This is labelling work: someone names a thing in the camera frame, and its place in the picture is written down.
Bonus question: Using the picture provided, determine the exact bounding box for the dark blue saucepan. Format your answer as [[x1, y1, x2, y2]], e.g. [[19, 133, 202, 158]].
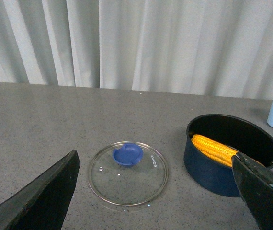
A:
[[184, 114, 273, 197]]

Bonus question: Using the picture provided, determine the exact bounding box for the glass lid blue knob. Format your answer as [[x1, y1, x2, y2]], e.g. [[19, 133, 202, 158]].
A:
[[87, 141, 169, 207]]

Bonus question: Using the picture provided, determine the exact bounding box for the white pleated curtain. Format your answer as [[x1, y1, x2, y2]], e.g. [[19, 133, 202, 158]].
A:
[[0, 0, 273, 99]]

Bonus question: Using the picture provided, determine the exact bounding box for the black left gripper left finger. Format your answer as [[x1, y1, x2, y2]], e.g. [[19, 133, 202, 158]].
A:
[[0, 150, 80, 230]]

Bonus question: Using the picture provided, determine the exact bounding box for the yellow corn cob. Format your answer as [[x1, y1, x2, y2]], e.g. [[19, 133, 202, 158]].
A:
[[192, 134, 238, 167]]

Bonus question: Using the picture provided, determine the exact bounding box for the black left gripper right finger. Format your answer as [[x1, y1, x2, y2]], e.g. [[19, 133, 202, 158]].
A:
[[232, 152, 273, 230]]

